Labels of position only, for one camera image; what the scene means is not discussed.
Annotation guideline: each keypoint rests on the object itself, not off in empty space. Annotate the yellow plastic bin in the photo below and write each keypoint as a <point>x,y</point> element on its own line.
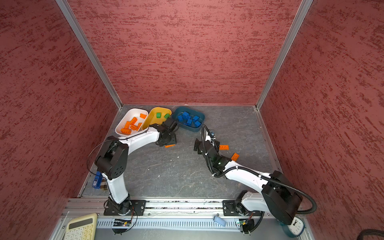
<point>152,119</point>

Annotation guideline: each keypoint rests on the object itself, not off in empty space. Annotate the plaid pouch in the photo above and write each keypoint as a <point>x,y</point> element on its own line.
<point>104,186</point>

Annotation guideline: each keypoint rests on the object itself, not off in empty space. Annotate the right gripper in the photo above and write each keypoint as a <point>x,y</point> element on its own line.
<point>197,144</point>

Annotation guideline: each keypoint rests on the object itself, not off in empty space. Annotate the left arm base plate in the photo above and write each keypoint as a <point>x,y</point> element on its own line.
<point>126,208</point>

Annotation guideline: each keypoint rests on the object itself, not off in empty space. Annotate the teal plastic bin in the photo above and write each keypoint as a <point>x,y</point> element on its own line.
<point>192,113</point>

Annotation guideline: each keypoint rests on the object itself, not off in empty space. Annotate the teal alarm clock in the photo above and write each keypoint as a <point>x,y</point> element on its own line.
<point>295,229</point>

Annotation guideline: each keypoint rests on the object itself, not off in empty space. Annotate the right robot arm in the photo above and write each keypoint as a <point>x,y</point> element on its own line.
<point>279,197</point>

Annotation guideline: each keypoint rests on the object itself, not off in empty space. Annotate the cream calculator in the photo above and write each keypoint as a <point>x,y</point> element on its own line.
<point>82,228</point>

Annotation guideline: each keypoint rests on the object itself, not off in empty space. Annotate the small blue cylinder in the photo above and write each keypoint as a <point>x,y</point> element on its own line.
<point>219,221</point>

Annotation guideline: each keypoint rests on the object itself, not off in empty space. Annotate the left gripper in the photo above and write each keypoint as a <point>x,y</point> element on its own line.
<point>173,140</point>

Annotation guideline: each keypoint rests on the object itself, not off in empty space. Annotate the white plastic bin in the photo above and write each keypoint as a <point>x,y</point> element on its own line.
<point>125,121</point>

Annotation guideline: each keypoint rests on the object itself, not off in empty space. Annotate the blue stapler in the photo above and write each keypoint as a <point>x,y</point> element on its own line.
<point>97,180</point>

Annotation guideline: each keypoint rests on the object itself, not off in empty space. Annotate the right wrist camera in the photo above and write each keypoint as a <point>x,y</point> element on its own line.
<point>209,136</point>

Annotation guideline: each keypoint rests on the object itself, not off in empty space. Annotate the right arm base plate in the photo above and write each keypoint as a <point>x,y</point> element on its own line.
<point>233,208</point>

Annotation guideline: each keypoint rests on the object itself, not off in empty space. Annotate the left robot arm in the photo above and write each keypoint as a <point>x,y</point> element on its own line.
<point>112,160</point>

